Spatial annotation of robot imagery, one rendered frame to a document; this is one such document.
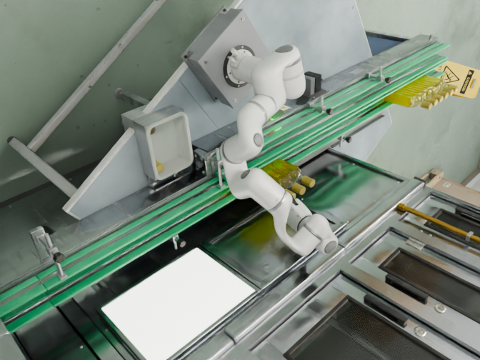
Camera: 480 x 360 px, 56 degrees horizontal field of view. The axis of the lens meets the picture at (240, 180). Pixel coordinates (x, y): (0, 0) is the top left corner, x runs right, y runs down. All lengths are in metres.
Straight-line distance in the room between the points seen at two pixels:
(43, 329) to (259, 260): 0.75
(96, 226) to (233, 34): 0.82
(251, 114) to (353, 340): 0.74
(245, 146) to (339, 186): 0.85
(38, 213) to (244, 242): 0.95
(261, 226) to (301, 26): 0.91
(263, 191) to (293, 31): 0.97
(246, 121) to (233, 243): 0.57
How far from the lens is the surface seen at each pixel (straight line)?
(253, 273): 1.60
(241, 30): 1.71
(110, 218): 1.64
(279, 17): 2.02
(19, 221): 2.17
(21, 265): 1.58
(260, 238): 1.73
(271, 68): 1.40
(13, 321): 1.55
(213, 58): 1.65
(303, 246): 1.43
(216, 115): 1.87
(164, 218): 1.61
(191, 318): 1.49
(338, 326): 1.51
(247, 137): 1.30
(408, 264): 1.75
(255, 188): 1.32
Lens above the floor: 2.08
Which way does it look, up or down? 39 degrees down
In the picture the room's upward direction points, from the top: 118 degrees clockwise
